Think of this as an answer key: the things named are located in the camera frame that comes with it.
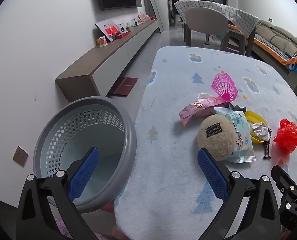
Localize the white checked tablecloth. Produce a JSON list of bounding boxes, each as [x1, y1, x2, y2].
[[174, 0, 259, 38]]

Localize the red plastic bag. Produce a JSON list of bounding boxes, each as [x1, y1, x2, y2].
[[273, 119, 297, 153]]

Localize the grey perforated waste basket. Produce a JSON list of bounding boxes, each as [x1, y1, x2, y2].
[[33, 96, 138, 213]]

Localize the large red family photo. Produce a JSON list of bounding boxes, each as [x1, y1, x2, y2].
[[95, 19, 121, 42]]

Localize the yellow plastic lid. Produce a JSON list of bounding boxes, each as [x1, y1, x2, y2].
[[244, 111, 272, 145]]

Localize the grey stool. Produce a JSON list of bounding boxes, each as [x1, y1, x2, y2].
[[220, 30, 246, 54]]

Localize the dark metal keychain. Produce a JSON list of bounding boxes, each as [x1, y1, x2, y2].
[[263, 127, 274, 159]]

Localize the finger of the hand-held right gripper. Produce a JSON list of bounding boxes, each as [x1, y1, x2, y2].
[[271, 165, 297, 202]]

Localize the blue white wet wipes packet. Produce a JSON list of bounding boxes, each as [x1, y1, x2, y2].
[[213, 107, 256, 163]]

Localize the white paper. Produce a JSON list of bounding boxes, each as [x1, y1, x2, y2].
[[250, 122, 270, 140]]

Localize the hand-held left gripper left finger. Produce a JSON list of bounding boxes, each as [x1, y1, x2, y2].
[[16, 147, 106, 240]]

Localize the dark red floor scale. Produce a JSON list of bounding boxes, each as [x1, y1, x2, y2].
[[112, 77, 138, 96]]

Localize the orange houndstooth sofa cover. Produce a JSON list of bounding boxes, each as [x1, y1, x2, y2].
[[253, 34, 297, 77]]

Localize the pink snack packet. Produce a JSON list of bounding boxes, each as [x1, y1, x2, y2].
[[179, 97, 230, 127]]

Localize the long wooden grey cabinet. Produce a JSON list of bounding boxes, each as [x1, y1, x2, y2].
[[55, 19, 159, 103]]

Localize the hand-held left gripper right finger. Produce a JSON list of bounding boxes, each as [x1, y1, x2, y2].
[[197, 147, 282, 240]]

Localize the pink plastic mesh cup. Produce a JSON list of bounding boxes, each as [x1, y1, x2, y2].
[[212, 72, 238, 102]]

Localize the white plastic stool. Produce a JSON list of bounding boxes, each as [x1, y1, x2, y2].
[[173, 14, 185, 28]]

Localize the beige plush pouch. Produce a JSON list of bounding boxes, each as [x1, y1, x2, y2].
[[197, 115, 238, 161]]

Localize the leaning grey framed mirror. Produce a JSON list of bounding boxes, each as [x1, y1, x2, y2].
[[141, 0, 164, 33]]

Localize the flat red box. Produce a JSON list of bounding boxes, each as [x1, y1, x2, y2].
[[115, 31, 131, 40]]

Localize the bronze wall socket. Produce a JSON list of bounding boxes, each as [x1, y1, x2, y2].
[[13, 146, 29, 167]]

